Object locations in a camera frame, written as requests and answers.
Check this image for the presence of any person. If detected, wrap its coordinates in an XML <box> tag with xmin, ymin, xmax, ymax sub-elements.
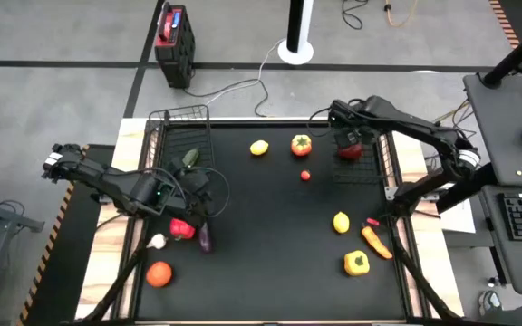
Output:
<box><xmin>477</xmin><ymin>264</ymin><xmax>522</xmax><ymax>326</ymax></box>

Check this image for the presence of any red bell pepper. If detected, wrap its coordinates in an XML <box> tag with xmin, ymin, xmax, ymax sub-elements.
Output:
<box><xmin>169</xmin><ymin>218</ymin><xmax>197</xmax><ymax>241</ymax></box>

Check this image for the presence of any white black pole stand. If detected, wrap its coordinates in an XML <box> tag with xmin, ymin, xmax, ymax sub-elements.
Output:
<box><xmin>277</xmin><ymin>0</ymin><xmax>315</xmax><ymax>66</ymax></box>

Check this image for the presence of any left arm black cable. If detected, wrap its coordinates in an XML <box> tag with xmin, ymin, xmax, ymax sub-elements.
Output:
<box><xmin>150</xmin><ymin>166</ymin><xmax>231</xmax><ymax>219</ymax></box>

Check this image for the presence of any black hazard-striped floor mat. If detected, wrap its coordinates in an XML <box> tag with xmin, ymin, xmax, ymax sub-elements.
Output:
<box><xmin>489</xmin><ymin>0</ymin><xmax>522</xmax><ymax>49</ymax></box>
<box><xmin>15</xmin><ymin>143</ymin><xmax>117</xmax><ymax>326</ymax></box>

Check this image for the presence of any white paper sheet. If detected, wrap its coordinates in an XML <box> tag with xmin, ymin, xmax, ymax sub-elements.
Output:
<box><xmin>440</xmin><ymin>201</ymin><xmax>478</xmax><ymax>235</ymax></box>

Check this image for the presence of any black coiled floor cable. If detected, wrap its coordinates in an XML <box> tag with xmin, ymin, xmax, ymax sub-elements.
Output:
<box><xmin>341</xmin><ymin>0</ymin><xmax>371</xmax><ymax>31</ymax></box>

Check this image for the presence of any orange-red tomato green stem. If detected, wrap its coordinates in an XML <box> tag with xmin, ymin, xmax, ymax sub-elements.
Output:
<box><xmin>290</xmin><ymin>134</ymin><xmax>313</xmax><ymax>158</ymax></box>

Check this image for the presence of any white floor cable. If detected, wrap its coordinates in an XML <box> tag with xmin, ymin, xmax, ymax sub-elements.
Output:
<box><xmin>205</xmin><ymin>38</ymin><xmax>285</xmax><ymax>108</ymax></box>

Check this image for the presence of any black desk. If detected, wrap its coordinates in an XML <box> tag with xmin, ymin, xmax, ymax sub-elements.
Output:
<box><xmin>463</xmin><ymin>72</ymin><xmax>522</xmax><ymax>295</ymax></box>

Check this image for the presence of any desk cable bundle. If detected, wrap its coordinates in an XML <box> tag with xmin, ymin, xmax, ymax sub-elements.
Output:
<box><xmin>423</xmin><ymin>99</ymin><xmax>480</xmax><ymax>137</ymax></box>

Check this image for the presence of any yellow lemon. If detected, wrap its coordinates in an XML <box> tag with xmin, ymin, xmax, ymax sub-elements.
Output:
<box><xmin>249</xmin><ymin>139</ymin><xmax>270</xmax><ymax>157</ymax></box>
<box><xmin>333</xmin><ymin>211</ymin><xmax>351</xmax><ymax>235</ymax></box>

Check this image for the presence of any black and red battery box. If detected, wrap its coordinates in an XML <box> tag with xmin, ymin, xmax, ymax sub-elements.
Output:
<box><xmin>154</xmin><ymin>3</ymin><xmax>197</xmax><ymax>90</ymax></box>

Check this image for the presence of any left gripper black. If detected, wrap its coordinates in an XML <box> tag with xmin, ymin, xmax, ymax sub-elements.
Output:
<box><xmin>169</xmin><ymin>155</ymin><xmax>212</xmax><ymax>215</ymax></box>

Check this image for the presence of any purple eggplant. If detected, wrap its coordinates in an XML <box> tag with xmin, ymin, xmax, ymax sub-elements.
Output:
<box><xmin>198</xmin><ymin>221</ymin><xmax>214</xmax><ymax>254</ymax></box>

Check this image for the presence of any black wire basket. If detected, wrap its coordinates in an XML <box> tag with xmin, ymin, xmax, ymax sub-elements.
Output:
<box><xmin>331</xmin><ymin>108</ymin><xmax>392</xmax><ymax>185</ymax></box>
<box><xmin>145</xmin><ymin>104</ymin><xmax>216</xmax><ymax>183</ymax></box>

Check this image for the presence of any green cucumber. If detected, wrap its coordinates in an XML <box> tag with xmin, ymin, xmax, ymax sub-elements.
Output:
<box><xmin>181</xmin><ymin>148</ymin><xmax>200</xmax><ymax>168</ymax></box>

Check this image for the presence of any tan floor cable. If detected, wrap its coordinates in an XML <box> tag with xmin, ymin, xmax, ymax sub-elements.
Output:
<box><xmin>383</xmin><ymin>0</ymin><xmax>420</xmax><ymax>27</ymax></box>

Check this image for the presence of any round orange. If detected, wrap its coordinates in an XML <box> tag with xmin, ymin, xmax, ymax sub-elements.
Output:
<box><xmin>145</xmin><ymin>261</ymin><xmax>174</xmax><ymax>289</ymax></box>

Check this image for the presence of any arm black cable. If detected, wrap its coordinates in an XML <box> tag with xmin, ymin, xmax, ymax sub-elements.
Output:
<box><xmin>306</xmin><ymin>104</ymin><xmax>335</xmax><ymax>138</ymax></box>
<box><xmin>150</xmin><ymin>166</ymin><xmax>231</xmax><ymax>219</ymax></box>

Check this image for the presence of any white garlic bulb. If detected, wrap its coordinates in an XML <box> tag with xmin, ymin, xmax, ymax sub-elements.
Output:
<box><xmin>146</xmin><ymin>233</ymin><xmax>168</xmax><ymax>251</ymax></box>

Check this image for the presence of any yellow bell pepper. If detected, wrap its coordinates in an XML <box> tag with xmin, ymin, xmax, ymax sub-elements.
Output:
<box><xmin>343</xmin><ymin>250</ymin><xmax>372</xmax><ymax>278</ymax></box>

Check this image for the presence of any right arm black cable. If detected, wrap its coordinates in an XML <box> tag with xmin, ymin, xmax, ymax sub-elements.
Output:
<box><xmin>306</xmin><ymin>104</ymin><xmax>335</xmax><ymax>138</ymax></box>

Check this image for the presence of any black table mat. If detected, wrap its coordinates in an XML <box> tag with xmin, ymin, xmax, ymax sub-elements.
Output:
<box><xmin>136</xmin><ymin>124</ymin><xmax>407</xmax><ymax>321</ymax></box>

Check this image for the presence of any orange carrot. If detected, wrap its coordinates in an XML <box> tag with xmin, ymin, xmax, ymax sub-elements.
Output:
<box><xmin>361</xmin><ymin>225</ymin><xmax>394</xmax><ymax>261</ymax></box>

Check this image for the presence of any dark red round fruit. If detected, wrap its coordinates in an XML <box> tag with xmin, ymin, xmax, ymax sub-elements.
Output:
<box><xmin>338</xmin><ymin>143</ymin><xmax>364</xmax><ymax>160</ymax></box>

